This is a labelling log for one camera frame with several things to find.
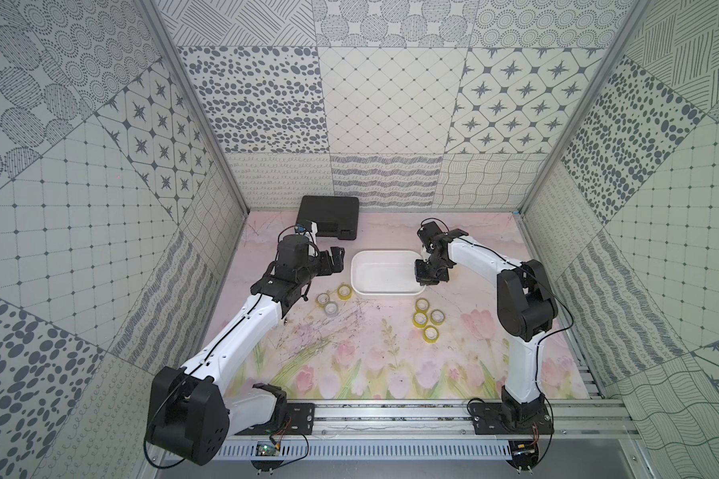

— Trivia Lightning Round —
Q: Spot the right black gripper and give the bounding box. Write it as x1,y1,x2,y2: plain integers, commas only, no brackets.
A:
414,254,449,285

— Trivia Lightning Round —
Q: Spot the yellow tape roll top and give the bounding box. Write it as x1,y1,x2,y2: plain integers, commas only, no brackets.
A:
415,297,431,313

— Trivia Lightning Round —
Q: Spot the yellow tape roll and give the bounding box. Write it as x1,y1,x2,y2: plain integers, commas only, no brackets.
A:
337,285,353,301
411,311,429,329
423,325,439,344
429,309,445,327
415,297,431,313

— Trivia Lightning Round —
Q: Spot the white plastic storage box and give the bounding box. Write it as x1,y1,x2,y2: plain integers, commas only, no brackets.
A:
351,249,425,297

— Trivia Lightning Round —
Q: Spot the yellow tape roll bottom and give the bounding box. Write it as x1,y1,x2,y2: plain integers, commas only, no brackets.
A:
423,325,439,344

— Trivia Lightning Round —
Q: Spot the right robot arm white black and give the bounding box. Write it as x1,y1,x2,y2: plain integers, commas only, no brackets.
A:
415,222,558,430

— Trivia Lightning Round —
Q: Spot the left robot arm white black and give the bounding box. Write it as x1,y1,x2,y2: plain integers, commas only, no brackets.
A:
143,234,345,465

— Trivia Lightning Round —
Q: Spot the grey clear tape roll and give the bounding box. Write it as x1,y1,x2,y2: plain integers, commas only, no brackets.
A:
324,301,340,317

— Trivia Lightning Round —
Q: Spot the black plastic tool case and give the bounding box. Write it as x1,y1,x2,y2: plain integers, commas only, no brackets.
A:
296,196,360,241

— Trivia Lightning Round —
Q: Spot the right black controller board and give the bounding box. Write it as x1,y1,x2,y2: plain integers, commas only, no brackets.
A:
506,440,540,472

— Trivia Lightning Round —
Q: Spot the left green circuit board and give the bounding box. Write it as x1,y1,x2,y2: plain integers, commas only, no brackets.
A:
251,441,284,473

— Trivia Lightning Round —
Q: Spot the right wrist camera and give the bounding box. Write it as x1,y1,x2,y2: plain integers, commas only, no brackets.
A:
417,221,467,249

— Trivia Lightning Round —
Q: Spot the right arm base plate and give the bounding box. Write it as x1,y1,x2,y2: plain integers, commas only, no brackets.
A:
467,400,554,437

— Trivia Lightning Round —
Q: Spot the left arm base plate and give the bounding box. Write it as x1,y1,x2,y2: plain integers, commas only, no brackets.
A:
237,402,316,436

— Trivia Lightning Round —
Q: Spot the white slotted cable duct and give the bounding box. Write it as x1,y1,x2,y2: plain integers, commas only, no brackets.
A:
215,438,509,461

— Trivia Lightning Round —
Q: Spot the aluminium mounting rail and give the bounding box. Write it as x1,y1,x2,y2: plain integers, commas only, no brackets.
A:
146,398,642,443

